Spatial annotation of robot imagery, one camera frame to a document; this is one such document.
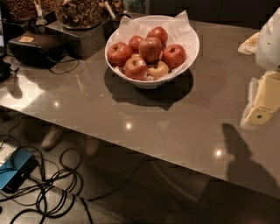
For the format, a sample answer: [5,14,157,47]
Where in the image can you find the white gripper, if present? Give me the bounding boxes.
[238,8,280,130]

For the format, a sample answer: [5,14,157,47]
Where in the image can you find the glass jar of granola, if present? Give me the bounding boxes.
[56,0,102,30]

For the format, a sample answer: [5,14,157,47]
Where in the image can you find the metal scoop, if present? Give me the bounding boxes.
[33,0,47,26]

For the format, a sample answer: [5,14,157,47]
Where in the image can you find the blue electronics box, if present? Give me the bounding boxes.
[0,148,39,193]

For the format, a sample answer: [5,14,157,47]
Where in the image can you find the red apple back top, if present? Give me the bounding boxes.
[147,26,168,43]

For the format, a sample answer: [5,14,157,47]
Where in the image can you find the glass jar of nuts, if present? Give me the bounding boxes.
[0,0,55,21]

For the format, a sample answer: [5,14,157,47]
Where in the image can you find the dark box stand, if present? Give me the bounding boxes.
[46,21,106,60]

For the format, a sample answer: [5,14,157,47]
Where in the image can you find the yellowish apple front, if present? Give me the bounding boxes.
[147,61,169,80]

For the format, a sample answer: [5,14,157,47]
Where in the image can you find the black cable on table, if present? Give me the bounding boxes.
[47,56,81,75]

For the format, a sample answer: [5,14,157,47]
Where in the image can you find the red apple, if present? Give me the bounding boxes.
[123,56,148,81]
[129,35,143,53]
[139,37,162,63]
[107,42,132,67]
[163,44,186,69]
[147,26,168,43]

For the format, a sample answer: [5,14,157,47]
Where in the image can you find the black device with label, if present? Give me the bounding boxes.
[8,31,66,69]

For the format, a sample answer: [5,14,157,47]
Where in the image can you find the black floor cables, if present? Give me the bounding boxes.
[0,121,95,224]

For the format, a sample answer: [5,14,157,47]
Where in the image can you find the white shoe under table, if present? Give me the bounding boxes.
[41,126,63,151]

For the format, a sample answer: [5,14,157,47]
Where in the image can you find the white paper liner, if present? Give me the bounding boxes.
[110,10,197,82]

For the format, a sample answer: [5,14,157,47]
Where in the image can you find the white bowl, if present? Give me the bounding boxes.
[104,15,200,89]

